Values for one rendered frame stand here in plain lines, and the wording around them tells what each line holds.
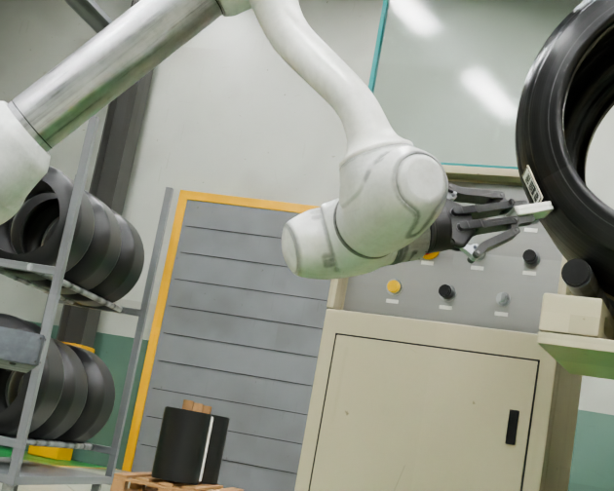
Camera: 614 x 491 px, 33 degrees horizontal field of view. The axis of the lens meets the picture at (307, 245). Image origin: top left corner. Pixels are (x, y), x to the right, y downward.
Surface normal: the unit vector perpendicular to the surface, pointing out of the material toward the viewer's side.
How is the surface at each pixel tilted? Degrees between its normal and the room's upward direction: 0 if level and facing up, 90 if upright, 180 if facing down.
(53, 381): 86
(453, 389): 90
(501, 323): 90
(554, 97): 89
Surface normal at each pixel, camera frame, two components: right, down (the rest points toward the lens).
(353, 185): -0.89, -0.03
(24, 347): 0.29, -0.13
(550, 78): -0.52, -0.29
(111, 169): -0.22, -0.22
